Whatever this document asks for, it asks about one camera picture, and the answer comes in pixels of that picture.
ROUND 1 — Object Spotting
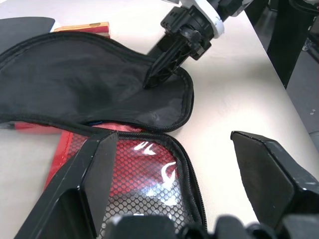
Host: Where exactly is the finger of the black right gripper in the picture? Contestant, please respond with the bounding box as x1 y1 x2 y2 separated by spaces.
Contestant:
143 32 190 89
148 34 180 63

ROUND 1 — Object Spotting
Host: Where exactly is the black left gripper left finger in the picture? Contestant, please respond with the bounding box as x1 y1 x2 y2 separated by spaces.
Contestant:
14 130 119 239

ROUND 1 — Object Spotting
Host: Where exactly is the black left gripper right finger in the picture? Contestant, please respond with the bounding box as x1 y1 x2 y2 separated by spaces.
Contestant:
230 130 319 225

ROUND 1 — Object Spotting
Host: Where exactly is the black and red paddle case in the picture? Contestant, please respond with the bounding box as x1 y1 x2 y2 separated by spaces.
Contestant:
0 32 208 239

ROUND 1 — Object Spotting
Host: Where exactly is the black table tennis paddle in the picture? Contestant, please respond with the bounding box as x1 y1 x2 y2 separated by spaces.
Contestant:
0 16 111 50

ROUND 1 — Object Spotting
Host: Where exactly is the black stand leg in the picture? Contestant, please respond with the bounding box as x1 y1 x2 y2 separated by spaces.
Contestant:
245 0 315 89

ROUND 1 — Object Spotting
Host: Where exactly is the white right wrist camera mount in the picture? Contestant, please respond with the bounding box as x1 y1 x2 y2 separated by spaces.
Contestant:
161 0 226 39

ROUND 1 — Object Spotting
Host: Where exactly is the black cable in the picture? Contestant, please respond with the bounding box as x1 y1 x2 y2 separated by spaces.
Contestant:
290 0 319 19

